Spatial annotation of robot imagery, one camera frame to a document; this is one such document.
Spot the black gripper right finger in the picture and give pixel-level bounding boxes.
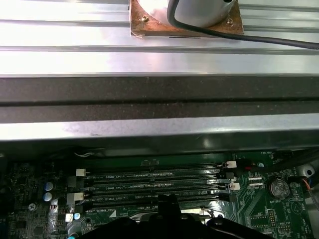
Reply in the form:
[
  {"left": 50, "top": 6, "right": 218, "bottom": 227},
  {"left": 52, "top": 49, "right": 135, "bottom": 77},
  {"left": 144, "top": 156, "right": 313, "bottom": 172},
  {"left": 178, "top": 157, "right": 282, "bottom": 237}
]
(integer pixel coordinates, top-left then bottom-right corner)
[{"left": 169, "top": 195, "right": 263, "bottom": 239}]

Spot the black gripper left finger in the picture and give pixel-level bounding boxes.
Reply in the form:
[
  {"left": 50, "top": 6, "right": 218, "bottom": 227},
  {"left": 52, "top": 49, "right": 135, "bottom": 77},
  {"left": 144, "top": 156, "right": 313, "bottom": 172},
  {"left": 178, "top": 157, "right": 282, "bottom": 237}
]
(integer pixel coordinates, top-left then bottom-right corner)
[{"left": 79, "top": 195, "right": 170, "bottom": 239}]

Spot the metal wire locking lever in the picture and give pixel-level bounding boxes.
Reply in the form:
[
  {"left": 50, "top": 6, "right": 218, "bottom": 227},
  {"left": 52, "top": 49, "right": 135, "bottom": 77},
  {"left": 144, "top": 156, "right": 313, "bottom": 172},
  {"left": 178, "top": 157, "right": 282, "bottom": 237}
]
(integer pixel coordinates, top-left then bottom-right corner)
[{"left": 200, "top": 206, "right": 224, "bottom": 217}]

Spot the CPU socket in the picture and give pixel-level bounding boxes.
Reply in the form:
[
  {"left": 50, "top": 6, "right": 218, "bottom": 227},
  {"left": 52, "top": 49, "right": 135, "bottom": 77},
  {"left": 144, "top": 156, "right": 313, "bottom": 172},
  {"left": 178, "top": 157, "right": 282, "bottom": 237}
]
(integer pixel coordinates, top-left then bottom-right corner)
[{"left": 132, "top": 206, "right": 220, "bottom": 225}]

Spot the RAM slot with black clips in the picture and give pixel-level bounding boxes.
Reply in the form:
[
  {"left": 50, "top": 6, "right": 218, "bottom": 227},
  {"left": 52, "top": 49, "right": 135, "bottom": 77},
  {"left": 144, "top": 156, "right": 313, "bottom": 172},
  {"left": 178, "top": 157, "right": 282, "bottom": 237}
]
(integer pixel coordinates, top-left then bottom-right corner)
[
  {"left": 66, "top": 171, "right": 235, "bottom": 189},
  {"left": 74, "top": 193, "right": 232, "bottom": 213}
]

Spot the RAM slot with white clips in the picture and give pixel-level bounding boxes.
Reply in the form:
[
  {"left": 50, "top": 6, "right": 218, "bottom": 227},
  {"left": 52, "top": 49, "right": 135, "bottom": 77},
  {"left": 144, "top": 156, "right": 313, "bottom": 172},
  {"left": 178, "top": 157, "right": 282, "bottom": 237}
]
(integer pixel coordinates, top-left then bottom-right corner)
[
  {"left": 75, "top": 160, "right": 238, "bottom": 179},
  {"left": 66, "top": 183, "right": 241, "bottom": 204}
]

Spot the green motherboard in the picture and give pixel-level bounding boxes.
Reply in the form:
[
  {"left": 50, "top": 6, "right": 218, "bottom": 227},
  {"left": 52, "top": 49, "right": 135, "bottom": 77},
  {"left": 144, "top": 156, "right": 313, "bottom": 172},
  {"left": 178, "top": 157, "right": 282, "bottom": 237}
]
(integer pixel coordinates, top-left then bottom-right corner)
[{"left": 0, "top": 151, "right": 310, "bottom": 239}]

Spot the silver coin battery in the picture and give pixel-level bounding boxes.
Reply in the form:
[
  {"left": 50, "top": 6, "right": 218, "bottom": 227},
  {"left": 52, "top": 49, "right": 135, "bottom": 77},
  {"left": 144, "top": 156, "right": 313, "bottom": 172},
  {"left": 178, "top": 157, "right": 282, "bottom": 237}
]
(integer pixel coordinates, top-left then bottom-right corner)
[{"left": 268, "top": 178, "right": 291, "bottom": 200}]

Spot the black and grey PC case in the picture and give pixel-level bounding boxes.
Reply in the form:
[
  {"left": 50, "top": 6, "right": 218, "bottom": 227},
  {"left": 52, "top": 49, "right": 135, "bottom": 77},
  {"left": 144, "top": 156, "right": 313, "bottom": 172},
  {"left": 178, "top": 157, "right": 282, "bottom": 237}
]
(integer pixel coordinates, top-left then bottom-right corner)
[{"left": 0, "top": 74, "right": 319, "bottom": 239}]

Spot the thick black cable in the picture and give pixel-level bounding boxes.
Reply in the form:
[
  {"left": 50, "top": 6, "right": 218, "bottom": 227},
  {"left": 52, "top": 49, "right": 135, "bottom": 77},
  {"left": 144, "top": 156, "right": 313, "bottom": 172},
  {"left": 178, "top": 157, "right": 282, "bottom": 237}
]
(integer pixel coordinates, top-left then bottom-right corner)
[{"left": 166, "top": 0, "right": 319, "bottom": 50}]

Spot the brown square base plate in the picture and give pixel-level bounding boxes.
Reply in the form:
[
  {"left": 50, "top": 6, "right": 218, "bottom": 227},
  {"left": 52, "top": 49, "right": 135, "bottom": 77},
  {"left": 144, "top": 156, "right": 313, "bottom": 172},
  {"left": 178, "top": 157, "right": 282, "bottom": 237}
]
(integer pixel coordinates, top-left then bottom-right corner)
[{"left": 128, "top": 0, "right": 245, "bottom": 38}]

